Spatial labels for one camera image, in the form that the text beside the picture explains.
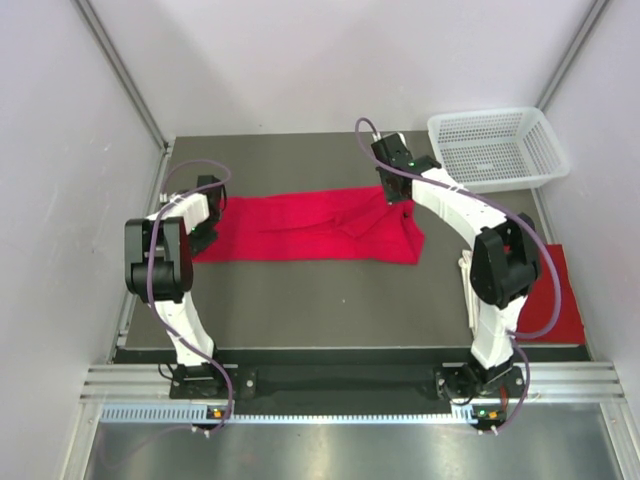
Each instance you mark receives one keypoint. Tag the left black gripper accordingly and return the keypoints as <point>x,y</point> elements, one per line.
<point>199,245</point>

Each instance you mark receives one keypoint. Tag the left aluminium corner post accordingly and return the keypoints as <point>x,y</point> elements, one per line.
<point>91,19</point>

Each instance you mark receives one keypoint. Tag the folded white t shirt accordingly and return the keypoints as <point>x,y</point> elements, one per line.
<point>472,301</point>

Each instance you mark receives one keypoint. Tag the aluminium corner post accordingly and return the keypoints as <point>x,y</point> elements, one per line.
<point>91,19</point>
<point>579,38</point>

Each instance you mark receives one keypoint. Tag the aluminium front rail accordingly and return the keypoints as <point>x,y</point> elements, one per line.
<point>550,382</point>

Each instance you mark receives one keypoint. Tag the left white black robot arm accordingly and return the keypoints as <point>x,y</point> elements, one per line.
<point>159,255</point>

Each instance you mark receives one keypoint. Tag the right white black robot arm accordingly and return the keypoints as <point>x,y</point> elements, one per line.
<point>498,272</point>

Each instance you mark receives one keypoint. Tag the bright pink-red t shirt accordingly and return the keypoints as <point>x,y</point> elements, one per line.
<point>341,224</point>

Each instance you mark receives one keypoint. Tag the right aluminium corner post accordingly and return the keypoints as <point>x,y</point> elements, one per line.
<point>579,38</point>

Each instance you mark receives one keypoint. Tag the white plastic basket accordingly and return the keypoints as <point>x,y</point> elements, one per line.
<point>498,150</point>

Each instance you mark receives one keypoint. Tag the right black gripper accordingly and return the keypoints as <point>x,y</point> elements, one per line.
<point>391,197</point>

